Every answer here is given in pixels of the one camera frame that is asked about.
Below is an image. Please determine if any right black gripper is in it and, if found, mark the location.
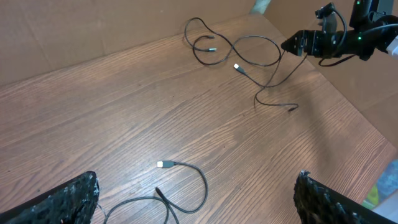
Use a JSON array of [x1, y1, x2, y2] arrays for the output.
[[281, 30, 339, 58]]

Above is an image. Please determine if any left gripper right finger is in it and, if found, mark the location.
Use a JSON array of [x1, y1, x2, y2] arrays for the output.
[[294, 170, 396, 224]]

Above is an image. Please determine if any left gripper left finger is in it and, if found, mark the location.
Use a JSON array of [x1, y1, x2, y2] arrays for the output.
[[1, 171, 100, 224]]

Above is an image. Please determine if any long black usb cable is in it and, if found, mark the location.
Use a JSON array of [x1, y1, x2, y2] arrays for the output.
[[183, 17, 282, 68]]

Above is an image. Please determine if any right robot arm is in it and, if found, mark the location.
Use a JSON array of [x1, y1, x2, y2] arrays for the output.
[[281, 0, 397, 66]]

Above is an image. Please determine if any teal tape strip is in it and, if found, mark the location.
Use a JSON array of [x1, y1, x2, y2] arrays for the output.
[[250, 0, 272, 14]]

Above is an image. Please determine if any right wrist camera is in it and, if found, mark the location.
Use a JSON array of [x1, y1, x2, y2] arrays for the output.
[[315, 2, 337, 32]]

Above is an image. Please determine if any right camera cable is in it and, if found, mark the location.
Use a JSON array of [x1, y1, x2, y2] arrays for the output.
[[317, 7, 398, 68]]

